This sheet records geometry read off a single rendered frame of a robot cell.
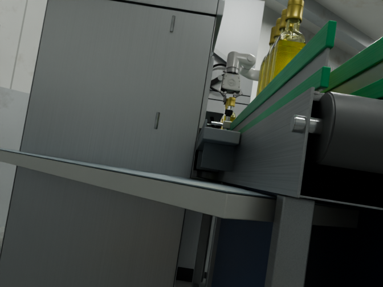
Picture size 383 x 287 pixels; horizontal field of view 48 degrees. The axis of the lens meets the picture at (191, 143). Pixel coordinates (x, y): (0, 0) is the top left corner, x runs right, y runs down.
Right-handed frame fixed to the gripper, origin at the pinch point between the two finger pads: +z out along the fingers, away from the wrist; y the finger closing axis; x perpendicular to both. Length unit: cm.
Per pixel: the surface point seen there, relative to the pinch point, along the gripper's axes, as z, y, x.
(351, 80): 66, 1, -151
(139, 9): 6, -44, -75
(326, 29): 66, -7, -162
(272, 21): -303, 86, 337
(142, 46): 19, -40, -71
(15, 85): -65, -187, 177
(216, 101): -37, -1, 81
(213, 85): -47, -4, 78
